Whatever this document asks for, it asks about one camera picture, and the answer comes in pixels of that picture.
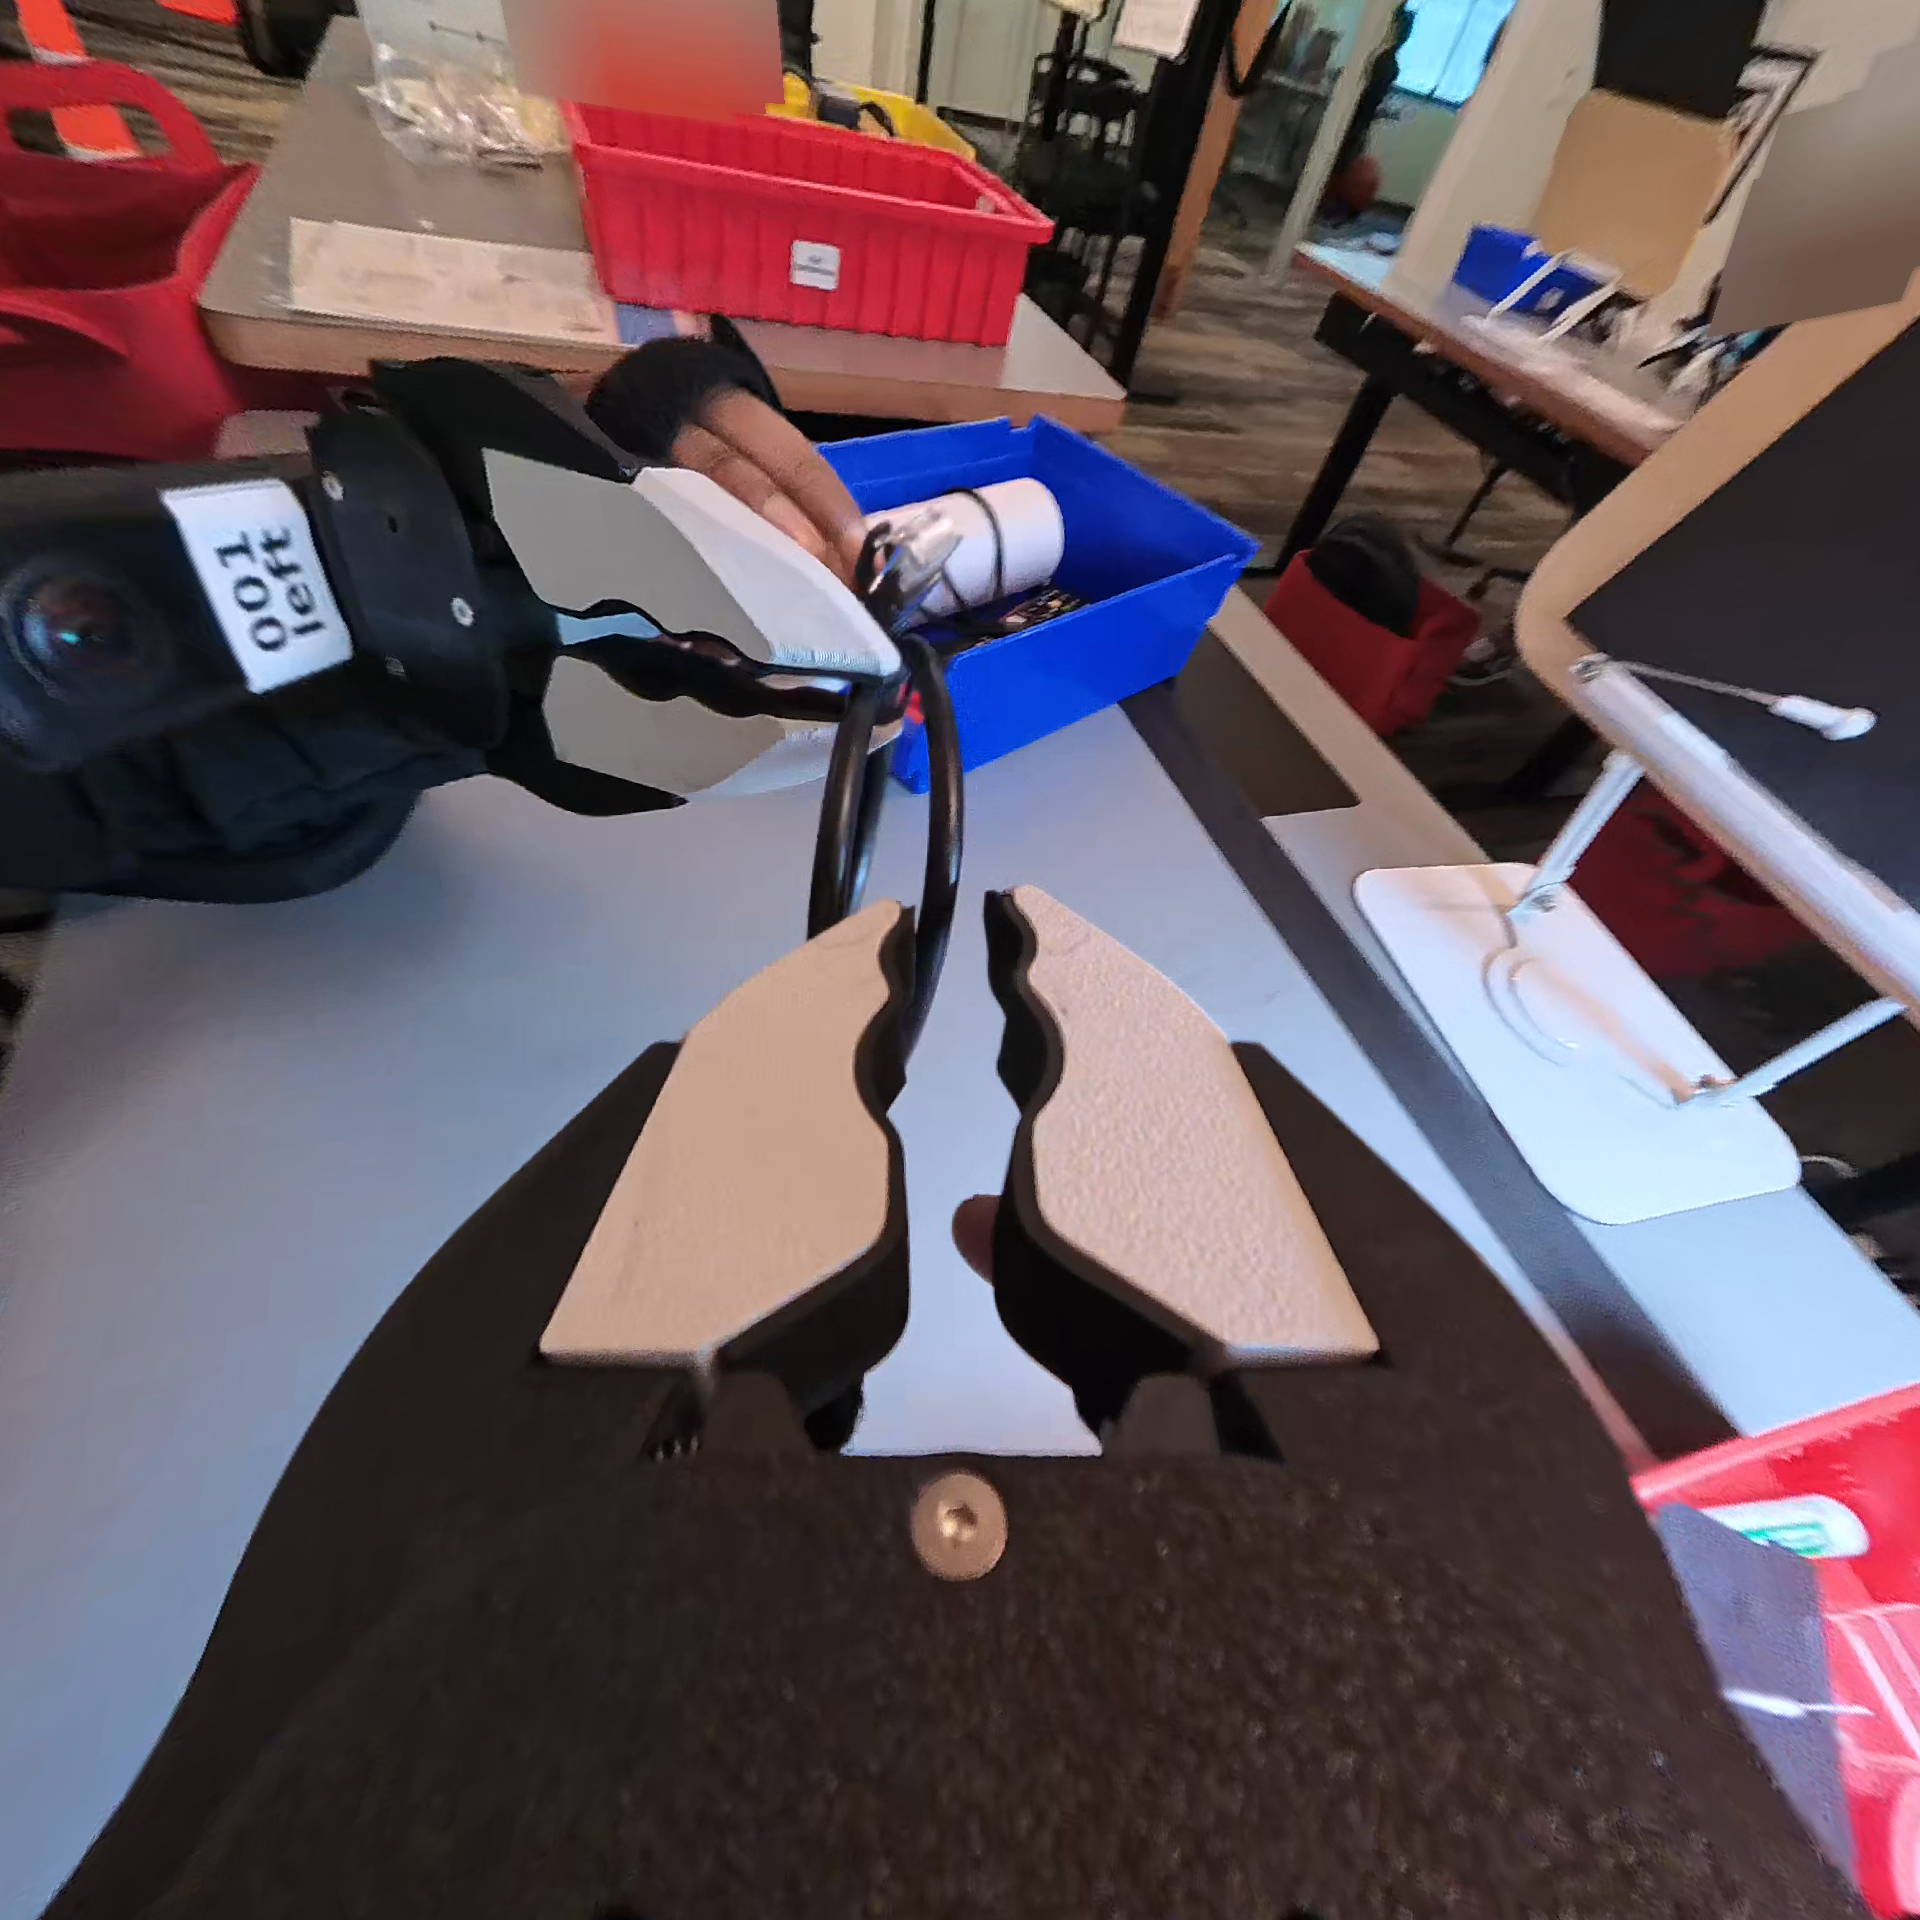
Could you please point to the person's left hand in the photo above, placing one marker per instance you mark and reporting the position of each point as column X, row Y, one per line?
column 780, row 486

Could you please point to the black board with wooden back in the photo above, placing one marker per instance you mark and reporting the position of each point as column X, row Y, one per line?
column 1636, row 181

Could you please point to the white cylinder with black cap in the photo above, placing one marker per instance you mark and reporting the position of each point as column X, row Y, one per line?
column 1006, row 542

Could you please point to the white paper sheet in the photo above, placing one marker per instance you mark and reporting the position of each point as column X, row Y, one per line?
column 433, row 286

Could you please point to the person's left forearm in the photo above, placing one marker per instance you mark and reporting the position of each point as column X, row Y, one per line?
column 179, row 818

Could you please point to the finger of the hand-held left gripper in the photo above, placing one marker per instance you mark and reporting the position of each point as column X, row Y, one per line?
column 645, row 735
column 703, row 571

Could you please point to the red plastic bin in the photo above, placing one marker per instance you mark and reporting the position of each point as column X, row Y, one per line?
column 1874, row 1456

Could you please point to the long red ribbed bin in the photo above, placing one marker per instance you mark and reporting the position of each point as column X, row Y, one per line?
column 718, row 257

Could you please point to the black board on white stand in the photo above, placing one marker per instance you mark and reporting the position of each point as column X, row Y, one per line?
column 1771, row 528

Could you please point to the wooden desk with black legs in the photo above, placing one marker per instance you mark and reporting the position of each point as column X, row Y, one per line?
column 1500, row 362

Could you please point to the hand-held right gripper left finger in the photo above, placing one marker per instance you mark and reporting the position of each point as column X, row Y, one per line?
column 736, row 1199

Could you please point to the clear plastic bag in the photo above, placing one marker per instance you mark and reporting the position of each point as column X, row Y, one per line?
column 449, row 112

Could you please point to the orange traffic cone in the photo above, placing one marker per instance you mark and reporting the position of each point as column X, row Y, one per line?
column 96, row 133

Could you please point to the blue plastic bin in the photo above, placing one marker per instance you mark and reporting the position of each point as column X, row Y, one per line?
column 1108, row 663
column 1500, row 263

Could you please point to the wooden post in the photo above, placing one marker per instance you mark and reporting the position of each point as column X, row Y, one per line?
column 1222, row 181

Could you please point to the red plastic basket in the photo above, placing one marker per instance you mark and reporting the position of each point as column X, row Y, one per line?
column 104, row 331

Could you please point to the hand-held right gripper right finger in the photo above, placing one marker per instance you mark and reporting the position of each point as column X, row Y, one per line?
column 1172, row 1199

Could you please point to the yellow plastic bin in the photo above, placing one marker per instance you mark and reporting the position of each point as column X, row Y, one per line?
column 916, row 122

